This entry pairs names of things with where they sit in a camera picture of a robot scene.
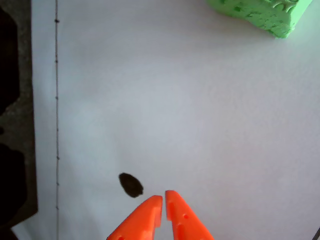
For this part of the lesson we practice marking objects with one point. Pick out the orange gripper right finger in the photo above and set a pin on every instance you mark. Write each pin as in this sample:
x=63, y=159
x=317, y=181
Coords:
x=183, y=220

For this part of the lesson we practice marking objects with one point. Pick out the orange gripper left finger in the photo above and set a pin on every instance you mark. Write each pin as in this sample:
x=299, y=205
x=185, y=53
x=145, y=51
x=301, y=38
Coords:
x=142, y=220

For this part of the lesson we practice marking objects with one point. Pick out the green foam block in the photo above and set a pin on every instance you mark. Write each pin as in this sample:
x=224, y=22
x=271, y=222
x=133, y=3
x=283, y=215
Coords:
x=262, y=15

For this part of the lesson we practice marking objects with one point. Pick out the white paper sheet with lines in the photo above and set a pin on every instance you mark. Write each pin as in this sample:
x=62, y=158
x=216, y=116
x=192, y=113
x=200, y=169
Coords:
x=175, y=112

